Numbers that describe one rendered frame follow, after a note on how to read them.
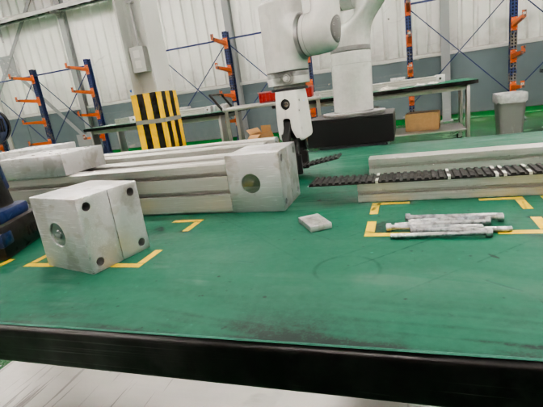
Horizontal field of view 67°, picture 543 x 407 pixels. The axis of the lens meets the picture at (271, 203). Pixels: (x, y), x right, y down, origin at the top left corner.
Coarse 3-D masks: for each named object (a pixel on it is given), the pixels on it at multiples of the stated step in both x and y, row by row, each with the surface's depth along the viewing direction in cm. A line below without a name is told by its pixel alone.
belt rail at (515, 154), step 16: (528, 144) 74; (368, 160) 80; (384, 160) 79; (400, 160) 78; (416, 160) 77; (432, 160) 76; (448, 160) 76; (464, 160) 75; (480, 160) 74; (496, 160) 73; (512, 160) 72; (528, 160) 71
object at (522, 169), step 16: (336, 176) 67; (352, 176) 66; (368, 176) 65; (384, 176) 63; (400, 176) 63; (416, 176) 61; (432, 176) 59; (448, 176) 58; (464, 176) 57; (480, 176) 56; (496, 176) 56
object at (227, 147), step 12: (204, 144) 96; (216, 144) 94; (228, 144) 93; (240, 144) 86; (252, 144) 84; (264, 144) 83; (108, 156) 104; (120, 156) 96; (132, 156) 93; (144, 156) 92; (156, 156) 91; (168, 156) 90; (180, 156) 89; (192, 156) 88
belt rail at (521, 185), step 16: (512, 176) 56; (528, 176) 55; (368, 192) 63; (384, 192) 62; (400, 192) 62; (416, 192) 60; (432, 192) 60; (448, 192) 59; (464, 192) 58; (480, 192) 58; (496, 192) 57; (512, 192) 56; (528, 192) 56
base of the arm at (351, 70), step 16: (336, 64) 121; (352, 64) 119; (368, 64) 120; (336, 80) 123; (352, 80) 120; (368, 80) 121; (336, 96) 124; (352, 96) 121; (368, 96) 122; (336, 112) 126; (352, 112) 122; (368, 112) 119
